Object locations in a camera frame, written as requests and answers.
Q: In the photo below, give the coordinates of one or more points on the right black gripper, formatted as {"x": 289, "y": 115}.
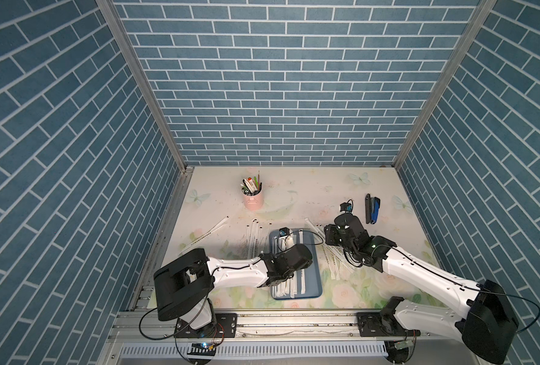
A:
{"x": 330, "y": 230}

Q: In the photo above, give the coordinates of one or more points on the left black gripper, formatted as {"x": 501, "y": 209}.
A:
{"x": 306, "y": 265}

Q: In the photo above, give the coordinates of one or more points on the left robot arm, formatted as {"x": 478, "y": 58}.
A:
{"x": 182, "y": 287}

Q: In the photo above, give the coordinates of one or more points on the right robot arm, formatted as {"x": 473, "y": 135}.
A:
{"x": 478, "y": 315}

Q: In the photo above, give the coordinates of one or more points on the right pile wrapped straws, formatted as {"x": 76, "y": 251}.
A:
{"x": 334, "y": 256}

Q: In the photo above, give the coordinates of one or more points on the pile wrapped straws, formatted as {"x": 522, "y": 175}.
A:
{"x": 334, "y": 256}
{"x": 257, "y": 238}

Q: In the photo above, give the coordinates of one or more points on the blue plastic storage tray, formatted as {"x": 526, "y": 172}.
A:
{"x": 289, "y": 290}

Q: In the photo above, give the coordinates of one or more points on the left pile wrapped straws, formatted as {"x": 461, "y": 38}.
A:
{"x": 257, "y": 238}

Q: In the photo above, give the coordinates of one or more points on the black and blue stapler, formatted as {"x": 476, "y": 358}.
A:
{"x": 372, "y": 207}

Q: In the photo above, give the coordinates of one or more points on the pink pen cup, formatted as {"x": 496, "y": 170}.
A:
{"x": 253, "y": 202}

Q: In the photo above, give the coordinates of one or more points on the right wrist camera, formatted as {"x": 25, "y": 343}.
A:
{"x": 347, "y": 207}

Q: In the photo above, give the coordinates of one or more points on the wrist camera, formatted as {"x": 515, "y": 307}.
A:
{"x": 347, "y": 207}
{"x": 284, "y": 239}

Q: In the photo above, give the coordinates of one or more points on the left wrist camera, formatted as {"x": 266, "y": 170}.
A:
{"x": 284, "y": 239}

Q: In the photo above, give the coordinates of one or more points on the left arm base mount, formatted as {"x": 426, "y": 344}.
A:
{"x": 224, "y": 325}

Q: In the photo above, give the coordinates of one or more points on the white slotted cable duct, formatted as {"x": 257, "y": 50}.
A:
{"x": 260, "y": 350}

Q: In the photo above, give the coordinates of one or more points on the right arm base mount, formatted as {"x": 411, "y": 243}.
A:
{"x": 372, "y": 324}

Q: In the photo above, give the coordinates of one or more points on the aluminium front rail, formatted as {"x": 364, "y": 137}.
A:
{"x": 338, "y": 324}

